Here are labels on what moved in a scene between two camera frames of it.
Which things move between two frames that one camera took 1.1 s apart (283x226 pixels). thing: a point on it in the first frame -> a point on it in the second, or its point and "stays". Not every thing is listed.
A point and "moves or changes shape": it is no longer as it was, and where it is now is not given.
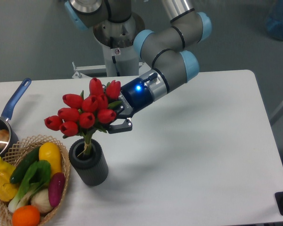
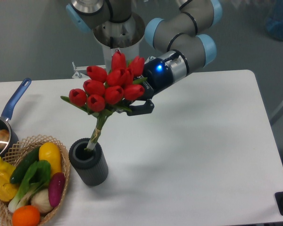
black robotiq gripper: x=135 y=96 -> x=159 y=77
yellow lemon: x=52 y=153 stays
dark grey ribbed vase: x=91 y=169 stays
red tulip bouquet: x=89 y=112 moves or changes shape
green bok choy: x=38 y=177 stays
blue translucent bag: x=279 y=22 stays
